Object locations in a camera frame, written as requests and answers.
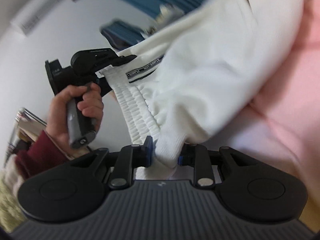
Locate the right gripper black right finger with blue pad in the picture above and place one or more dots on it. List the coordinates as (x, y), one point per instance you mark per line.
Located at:
(201, 160)

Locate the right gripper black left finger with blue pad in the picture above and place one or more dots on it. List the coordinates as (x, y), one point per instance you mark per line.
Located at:
(126, 161)

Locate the white sweatpants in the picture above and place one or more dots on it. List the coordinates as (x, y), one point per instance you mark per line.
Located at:
(191, 78)

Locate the dark red sleeve forearm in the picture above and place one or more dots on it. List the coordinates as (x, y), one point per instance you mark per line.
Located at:
(41, 156)

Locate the person's left hand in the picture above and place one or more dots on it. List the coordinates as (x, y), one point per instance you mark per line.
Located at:
(91, 106)

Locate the blue backed desk chair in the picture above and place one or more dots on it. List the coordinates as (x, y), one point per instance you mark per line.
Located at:
(121, 35)

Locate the white air conditioner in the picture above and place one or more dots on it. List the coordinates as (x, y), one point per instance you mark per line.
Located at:
(31, 14)

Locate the pink blue bed cover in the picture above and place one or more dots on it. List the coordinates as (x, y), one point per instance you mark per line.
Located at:
(280, 126)

